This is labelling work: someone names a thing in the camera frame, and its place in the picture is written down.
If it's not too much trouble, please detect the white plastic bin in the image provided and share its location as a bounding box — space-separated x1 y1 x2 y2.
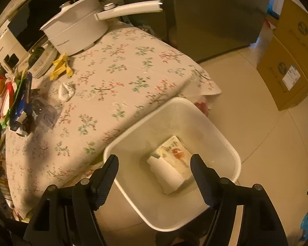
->
103 97 242 232

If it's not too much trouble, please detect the white plate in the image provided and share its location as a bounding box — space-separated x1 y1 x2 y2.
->
31 54 58 79

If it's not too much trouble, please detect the cardboard box with white label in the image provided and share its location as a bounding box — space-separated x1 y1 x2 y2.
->
257 34 308 111

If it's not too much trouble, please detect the white bowl with flower print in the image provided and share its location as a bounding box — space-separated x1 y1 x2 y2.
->
28 43 57 69

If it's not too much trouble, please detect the white electric cooking pot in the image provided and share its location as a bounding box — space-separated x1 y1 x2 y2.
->
39 0 163 56

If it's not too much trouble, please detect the floral tablecloth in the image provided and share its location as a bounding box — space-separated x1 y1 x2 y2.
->
5 22 222 218

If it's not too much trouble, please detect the tall cardboard box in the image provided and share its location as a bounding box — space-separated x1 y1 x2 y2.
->
273 0 308 82

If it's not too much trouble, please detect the white and black countertop appliance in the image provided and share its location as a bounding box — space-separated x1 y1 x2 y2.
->
0 0 75 73

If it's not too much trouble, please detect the grey refrigerator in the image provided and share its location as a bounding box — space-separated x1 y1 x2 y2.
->
118 0 272 62

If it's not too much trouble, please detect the clear glass container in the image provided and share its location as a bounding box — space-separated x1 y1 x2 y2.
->
31 97 57 129

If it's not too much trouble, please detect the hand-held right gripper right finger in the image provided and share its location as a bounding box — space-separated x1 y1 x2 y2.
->
190 154 289 246

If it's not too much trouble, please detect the dark green squash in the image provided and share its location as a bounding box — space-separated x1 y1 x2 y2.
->
28 47 49 64

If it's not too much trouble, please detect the white folded paper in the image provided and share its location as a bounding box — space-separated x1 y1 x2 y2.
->
147 155 186 195

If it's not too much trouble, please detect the blue snack packet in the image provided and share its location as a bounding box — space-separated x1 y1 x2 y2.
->
10 72 33 132

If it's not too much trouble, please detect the yellow snack wrapper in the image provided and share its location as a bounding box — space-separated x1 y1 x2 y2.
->
49 53 74 80

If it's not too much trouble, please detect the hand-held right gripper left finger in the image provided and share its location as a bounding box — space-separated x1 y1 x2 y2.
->
23 154 119 246

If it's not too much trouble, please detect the small white tissue ball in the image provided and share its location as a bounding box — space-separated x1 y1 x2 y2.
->
58 82 76 101

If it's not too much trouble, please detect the printed paper carton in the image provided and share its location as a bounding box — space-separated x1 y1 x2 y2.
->
156 135 193 182

